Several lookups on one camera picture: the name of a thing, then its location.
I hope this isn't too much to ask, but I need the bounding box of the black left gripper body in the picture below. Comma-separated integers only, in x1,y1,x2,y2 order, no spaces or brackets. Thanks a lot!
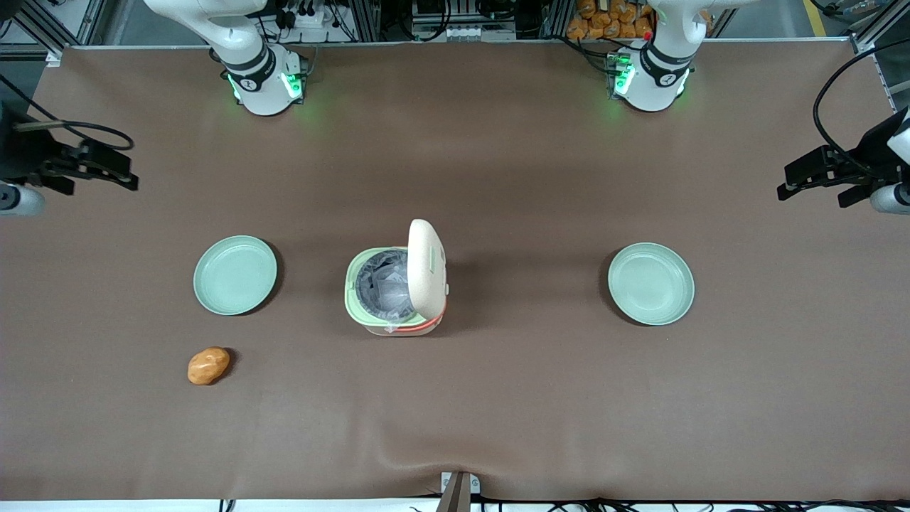
850,107,909,190

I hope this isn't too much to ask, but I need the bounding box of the aluminium frame post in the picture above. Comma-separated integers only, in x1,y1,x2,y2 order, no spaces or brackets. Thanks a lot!
348,0,385,42
539,0,574,41

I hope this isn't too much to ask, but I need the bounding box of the orange bread roll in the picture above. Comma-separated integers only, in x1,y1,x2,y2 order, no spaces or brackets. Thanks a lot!
187,346,231,386

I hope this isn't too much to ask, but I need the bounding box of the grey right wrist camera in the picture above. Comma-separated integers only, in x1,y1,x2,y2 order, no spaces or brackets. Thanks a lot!
0,183,46,217

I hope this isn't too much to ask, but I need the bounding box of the white power strip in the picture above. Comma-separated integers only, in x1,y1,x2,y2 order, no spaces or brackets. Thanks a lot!
281,0,343,31

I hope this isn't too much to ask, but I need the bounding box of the white connector strip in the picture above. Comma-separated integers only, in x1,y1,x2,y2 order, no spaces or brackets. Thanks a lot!
411,21,517,42

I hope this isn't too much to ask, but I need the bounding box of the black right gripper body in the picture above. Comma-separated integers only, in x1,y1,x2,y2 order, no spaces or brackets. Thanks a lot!
0,100,83,194

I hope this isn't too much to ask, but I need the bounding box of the grey metal table bracket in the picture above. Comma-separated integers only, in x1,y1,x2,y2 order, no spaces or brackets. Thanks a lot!
435,471,481,512

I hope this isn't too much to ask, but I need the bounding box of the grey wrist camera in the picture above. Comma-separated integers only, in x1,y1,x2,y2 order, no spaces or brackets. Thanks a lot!
870,183,910,216
0,183,46,217

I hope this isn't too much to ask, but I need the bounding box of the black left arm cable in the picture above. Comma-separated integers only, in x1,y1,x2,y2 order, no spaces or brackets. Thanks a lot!
813,43,910,178

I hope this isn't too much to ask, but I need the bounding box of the pale green plate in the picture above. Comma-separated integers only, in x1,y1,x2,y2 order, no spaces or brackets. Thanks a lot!
193,235,278,316
607,242,695,326

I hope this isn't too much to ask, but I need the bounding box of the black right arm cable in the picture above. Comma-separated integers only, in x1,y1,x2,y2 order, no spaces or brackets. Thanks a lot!
0,73,136,152

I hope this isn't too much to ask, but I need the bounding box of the pile of orange bread rolls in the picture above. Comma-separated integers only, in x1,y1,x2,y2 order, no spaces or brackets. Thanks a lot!
567,0,655,41

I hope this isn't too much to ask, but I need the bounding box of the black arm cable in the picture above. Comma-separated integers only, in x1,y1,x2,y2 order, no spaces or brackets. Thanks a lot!
0,73,136,152
813,43,910,178

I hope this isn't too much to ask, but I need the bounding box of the brown table cover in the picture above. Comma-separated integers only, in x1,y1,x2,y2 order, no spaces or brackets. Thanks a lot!
0,44,910,503

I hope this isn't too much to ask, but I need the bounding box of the aluminium frame profile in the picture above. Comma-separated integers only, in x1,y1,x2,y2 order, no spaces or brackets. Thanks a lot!
850,0,910,55
0,0,109,67

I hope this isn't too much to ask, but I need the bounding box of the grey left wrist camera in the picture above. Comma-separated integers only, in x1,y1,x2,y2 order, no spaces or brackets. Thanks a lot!
870,183,910,216

